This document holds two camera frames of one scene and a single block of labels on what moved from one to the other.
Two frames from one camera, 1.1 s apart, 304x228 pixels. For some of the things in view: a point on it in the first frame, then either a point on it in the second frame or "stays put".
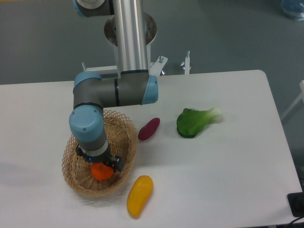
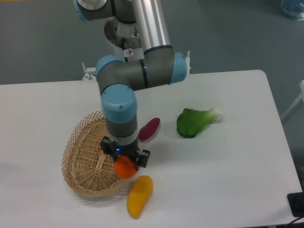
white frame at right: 291,108 stays put
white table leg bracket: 187,63 stays put
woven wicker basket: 122,140 stays put
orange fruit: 101,172 → 125,167
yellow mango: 139,195 stays put
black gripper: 106,158 → 109,147
